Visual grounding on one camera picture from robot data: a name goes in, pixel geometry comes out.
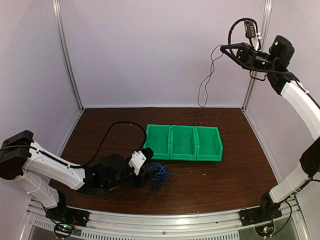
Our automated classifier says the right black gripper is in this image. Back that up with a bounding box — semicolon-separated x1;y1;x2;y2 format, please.
221;41;278;71

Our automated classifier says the brown thin cable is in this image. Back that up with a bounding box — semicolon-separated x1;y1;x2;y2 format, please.
149;172;178;204

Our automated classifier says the blue cable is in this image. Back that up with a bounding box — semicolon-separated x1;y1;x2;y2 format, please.
147;162;181;191

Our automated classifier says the black thin cable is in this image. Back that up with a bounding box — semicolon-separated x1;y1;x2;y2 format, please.
192;44;223;126

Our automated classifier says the green bin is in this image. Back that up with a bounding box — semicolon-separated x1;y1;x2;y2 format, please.
144;124;171;161
196;126;223;162
170;125;197;162

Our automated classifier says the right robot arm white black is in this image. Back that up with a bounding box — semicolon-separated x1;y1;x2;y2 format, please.
220;35;320;221

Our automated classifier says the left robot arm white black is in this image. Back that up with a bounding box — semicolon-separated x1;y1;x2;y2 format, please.
0;130;154;222

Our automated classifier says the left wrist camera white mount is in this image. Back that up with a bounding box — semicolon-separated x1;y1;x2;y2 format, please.
128;147;154;176

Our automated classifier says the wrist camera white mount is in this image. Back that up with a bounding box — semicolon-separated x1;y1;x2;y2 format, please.
128;147;154;176
244;20;262;51

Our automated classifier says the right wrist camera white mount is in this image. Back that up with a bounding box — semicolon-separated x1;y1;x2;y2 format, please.
244;20;262;51

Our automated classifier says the right arm braided black cable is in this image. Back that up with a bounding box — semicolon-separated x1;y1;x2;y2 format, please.
228;17;291;74

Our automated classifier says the arm braided black cable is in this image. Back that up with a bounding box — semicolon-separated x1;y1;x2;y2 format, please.
79;120;148;168
228;17;291;74

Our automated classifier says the right aluminium frame post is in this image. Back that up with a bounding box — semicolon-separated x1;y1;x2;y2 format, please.
241;0;272;112

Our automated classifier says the aluminium frame post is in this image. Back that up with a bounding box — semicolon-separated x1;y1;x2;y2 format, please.
241;0;272;112
52;0;84;112

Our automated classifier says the left arm braided black cable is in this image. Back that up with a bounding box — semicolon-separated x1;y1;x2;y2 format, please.
79;120;148;168

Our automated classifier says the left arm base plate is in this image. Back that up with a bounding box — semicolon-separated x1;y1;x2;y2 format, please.
44;207;90;227

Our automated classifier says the front aluminium rail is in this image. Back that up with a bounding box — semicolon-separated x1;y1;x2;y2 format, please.
18;197;311;240

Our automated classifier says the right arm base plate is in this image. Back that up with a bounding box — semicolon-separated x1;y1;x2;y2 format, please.
239;206;282;227

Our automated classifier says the left aluminium frame post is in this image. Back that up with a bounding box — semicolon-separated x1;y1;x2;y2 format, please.
52;0;84;112

